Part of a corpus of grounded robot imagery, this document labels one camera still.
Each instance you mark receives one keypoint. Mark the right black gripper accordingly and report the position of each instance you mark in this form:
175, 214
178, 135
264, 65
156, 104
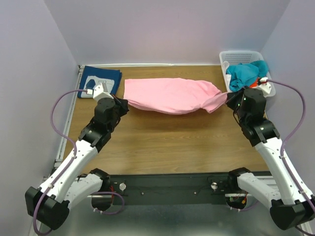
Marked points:
232, 97

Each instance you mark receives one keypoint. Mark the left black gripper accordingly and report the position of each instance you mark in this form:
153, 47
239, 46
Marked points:
122, 105

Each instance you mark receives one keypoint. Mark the pink t-shirt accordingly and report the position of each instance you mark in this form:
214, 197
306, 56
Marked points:
174, 96

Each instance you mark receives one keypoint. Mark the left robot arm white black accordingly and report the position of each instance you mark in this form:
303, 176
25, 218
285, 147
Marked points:
51, 202

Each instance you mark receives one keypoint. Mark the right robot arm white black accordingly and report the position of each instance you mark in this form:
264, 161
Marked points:
292, 203

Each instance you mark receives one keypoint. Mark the teal t-shirt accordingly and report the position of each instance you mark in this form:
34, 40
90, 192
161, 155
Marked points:
246, 74

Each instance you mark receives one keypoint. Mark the orange t-shirt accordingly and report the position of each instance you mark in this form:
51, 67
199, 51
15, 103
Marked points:
255, 84

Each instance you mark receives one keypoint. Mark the white garment in basket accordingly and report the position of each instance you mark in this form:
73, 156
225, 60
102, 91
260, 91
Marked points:
227, 77

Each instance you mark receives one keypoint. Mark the white plastic basket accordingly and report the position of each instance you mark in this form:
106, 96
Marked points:
237, 57

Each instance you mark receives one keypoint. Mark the folded blue printed t-shirt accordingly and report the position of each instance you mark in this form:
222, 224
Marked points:
92, 77

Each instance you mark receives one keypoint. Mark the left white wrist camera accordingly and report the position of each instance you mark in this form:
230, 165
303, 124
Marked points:
99, 92

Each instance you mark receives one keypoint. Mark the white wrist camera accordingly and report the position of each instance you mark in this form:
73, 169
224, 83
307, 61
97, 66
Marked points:
264, 86
99, 92

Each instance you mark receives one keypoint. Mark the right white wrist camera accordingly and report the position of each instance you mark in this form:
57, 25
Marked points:
264, 86

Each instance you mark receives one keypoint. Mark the aluminium frame rail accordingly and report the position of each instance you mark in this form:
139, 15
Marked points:
62, 133

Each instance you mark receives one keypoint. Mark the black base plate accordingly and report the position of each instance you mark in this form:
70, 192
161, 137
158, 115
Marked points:
170, 189

